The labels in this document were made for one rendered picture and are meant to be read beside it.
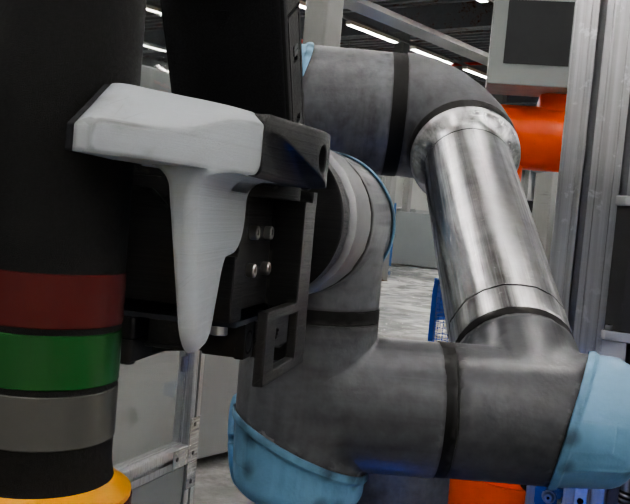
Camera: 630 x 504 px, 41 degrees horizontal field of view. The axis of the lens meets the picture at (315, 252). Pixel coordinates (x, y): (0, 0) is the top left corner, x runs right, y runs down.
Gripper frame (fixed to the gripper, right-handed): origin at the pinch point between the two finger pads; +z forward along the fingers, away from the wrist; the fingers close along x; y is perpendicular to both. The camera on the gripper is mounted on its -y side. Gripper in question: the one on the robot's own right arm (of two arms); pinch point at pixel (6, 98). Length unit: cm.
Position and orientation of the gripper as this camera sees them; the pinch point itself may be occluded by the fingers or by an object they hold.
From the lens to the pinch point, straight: 18.6
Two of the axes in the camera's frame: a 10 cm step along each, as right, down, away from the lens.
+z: -2.3, 0.2, -9.7
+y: -0.9, 10.0, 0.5
